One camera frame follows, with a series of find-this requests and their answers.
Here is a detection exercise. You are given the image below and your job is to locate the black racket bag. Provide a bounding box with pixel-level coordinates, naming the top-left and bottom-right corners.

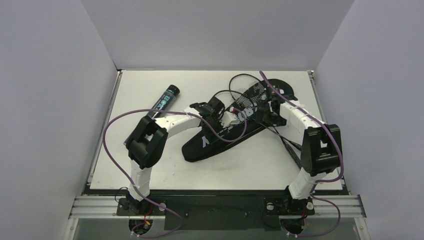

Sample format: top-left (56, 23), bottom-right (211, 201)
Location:
top-left (181, 78), bottom-right (298, 163)

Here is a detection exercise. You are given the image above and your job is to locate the black shuttlecock tube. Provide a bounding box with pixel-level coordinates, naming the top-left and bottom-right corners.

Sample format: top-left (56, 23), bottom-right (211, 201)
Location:
top-left (151, 84), bottom-right (181, 111)

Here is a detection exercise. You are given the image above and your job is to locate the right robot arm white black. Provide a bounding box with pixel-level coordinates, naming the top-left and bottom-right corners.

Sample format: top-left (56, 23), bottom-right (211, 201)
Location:
top-left (255, 89), bottom-right (343, 215)

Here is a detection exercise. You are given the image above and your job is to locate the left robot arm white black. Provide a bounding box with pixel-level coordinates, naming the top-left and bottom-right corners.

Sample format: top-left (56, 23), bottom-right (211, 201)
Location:
top-left (125, 97), bottom-right (238, 215)

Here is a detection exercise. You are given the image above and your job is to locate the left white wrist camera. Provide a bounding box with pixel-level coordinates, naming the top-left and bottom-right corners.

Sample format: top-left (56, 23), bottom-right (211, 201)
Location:
top-left (219, 111), bottom-right (240, 128)

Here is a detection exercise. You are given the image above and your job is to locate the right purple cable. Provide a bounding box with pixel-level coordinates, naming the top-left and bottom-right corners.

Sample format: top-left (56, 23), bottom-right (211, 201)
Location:
top-left (258, 70), bottom-right (345, 238)

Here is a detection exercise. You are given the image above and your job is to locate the purple cable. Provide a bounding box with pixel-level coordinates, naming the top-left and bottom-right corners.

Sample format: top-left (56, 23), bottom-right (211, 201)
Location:
top-left (258, 70), bottom-right (345, 238)
top-left (101, 107), bottom-right (249, 239)

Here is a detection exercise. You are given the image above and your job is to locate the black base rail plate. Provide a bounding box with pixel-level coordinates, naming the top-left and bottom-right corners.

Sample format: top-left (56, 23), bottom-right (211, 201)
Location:
top-left (116, 190), bottom-right (315, 231)

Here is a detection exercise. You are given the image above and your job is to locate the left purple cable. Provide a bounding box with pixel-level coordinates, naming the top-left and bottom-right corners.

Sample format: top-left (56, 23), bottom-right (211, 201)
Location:
top-left (101, 107), bottom-right (249, 239)

